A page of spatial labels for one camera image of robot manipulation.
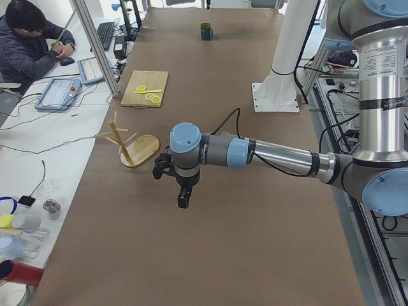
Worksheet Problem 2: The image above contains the aluminium frame post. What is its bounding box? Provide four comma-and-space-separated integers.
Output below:
71, 0, 119, 97

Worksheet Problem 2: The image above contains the dark blue ribbed mug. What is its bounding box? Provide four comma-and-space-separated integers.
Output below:
200, 22, 214, 41

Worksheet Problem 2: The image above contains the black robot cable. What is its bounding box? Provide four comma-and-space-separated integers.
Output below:
212, 107, 313, 177

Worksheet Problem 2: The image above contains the seated person dark jacket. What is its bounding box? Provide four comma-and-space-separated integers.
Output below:
1, 1, 75, 94

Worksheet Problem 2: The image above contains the black computer mouse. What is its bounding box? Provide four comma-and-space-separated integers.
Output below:
60, 57, 75, 66

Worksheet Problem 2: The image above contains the small black square device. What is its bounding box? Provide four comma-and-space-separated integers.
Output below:
17, 195, 36, 207

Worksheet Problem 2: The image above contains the steel cylinder canister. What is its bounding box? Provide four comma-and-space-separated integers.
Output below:
43, 199, 61, 221

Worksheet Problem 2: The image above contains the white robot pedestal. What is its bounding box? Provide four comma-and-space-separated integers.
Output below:
252, 0, 320, 113

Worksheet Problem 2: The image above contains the light blue cup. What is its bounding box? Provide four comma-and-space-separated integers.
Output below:
1, 235, 26, 259

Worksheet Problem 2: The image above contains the bamboo cutting board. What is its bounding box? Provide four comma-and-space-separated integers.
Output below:
120, 70, 169, 108

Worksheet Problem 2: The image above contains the black keyboard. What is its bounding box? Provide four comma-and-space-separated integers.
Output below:
97, 22, 116, 50

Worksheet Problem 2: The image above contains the blue teach pendant tablet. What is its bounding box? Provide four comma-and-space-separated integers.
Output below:
77, 57, 105, 85
34, 78, 82, 111

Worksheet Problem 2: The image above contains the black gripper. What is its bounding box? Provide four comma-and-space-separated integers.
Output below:
152, 145, 200, 209

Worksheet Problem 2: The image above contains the grey cup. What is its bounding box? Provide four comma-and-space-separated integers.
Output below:
11, 214, 41, 233

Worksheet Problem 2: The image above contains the yellow plastic knife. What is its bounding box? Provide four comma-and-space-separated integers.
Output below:
134, 89, 163, 94

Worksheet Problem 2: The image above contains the black power adapter box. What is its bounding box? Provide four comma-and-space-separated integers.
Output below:
113, 36, 127, 59

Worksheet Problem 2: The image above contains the wooden mug rack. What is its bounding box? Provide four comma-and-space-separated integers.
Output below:
94, 111, 160, 168

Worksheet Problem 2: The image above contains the red cylinder container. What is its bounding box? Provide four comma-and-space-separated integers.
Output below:
1, 259, 44, 287

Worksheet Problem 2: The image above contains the yellow cup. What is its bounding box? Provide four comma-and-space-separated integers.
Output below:
0, 214, 15, 229

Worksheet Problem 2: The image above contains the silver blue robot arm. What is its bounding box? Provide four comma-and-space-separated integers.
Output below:
153, 1, 407, 216

